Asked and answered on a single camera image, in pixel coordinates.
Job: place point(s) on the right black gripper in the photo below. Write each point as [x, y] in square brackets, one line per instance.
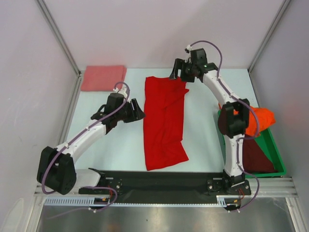
[181, 68]

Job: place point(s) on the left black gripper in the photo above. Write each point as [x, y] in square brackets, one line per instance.
[137, 113]

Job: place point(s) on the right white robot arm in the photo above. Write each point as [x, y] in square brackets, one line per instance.
[233, 173]

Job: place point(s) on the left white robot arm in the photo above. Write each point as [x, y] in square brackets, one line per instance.
[57, 172]

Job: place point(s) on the folded pink t-shirt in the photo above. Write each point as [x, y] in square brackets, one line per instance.
[102, 78]

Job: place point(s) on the orange t-shirt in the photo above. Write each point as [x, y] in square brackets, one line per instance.
[263, 118]

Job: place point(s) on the green plastic bin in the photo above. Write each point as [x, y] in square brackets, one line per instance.
[267, 144]

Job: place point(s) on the dark red t-shirt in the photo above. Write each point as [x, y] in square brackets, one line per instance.
[254, 160]

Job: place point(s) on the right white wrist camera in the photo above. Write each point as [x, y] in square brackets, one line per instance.
[188, 50]

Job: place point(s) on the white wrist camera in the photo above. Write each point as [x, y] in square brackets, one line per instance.
[122, 91]
[188, 50]

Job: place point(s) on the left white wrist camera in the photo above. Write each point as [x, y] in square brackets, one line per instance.
[122, 91]

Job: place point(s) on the left aluminium side rail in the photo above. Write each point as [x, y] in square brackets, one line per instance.
[71, 109]

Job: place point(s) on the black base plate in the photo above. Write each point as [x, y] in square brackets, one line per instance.
[164, 187]

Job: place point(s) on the right aluminium frame post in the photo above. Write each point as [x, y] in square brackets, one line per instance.
[270, 31]

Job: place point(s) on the aluminium frame post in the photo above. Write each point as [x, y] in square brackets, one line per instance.
[270, 31]
[43, 7]

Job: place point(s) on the left aluminium frame post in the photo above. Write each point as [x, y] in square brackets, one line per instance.
[43, 7]

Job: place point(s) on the aluminium front rail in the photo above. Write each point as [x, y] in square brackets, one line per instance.
[269, 187]

